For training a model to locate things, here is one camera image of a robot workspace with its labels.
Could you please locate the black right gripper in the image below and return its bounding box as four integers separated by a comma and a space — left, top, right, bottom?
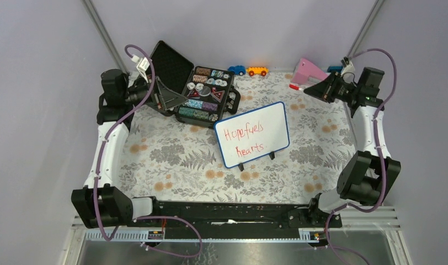
302, 71, 359, 104

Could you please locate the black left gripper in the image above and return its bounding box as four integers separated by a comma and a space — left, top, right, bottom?
123, 74, 188, 110

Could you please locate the red marker cap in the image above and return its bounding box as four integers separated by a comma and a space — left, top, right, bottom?
289, 84, 299, 91

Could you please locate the blue framed whiteboard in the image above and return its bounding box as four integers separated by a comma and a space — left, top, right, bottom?
214, 101, 290, 168

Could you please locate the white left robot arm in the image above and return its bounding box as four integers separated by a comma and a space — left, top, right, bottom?
71, 69, 354, 234

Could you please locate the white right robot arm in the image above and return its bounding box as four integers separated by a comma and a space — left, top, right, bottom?
305, 67, 401, 227

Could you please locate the pink plastic stand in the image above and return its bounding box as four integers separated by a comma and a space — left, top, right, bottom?
291, 58, 328, 87

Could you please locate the blue block in corner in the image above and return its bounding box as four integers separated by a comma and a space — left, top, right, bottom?
327, 66, 343, 73

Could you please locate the black poker chip case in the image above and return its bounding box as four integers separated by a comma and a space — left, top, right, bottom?
151, 41, 241, 129

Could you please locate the orange toy car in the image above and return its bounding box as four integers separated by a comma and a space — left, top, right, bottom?
246, 67, 269, 76

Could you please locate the blue toy car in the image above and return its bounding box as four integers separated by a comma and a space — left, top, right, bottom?
228, 65, 246, 76

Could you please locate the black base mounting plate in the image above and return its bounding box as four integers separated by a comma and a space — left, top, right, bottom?
152, 200, 342, 240

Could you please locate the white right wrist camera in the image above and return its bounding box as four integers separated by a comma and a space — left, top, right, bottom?
340, 57, 355, 76

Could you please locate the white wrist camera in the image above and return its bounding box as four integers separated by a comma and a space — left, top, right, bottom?
340, 57, 355, 76
131, 55, 151, 83

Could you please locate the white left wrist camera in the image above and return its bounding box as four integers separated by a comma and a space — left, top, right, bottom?
131, 55, 151, 83

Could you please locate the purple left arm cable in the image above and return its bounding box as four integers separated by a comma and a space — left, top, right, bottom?
93, 44, 203, 259

